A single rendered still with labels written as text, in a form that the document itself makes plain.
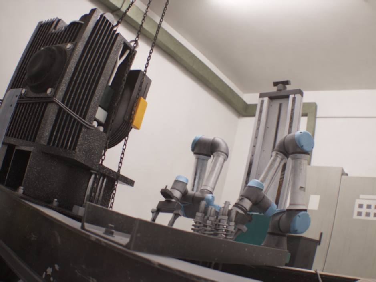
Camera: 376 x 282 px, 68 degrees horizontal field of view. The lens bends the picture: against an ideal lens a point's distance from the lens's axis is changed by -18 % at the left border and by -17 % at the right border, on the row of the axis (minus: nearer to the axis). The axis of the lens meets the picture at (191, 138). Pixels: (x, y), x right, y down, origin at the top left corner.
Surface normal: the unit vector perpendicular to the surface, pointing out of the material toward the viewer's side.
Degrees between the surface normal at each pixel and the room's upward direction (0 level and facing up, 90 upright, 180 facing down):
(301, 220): 97
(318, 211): 90
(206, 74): 90
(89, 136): 90
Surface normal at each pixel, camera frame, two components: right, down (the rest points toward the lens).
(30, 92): -0.36, -0.35
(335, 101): -0.58, -0.36
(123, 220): 0.80, -0.11
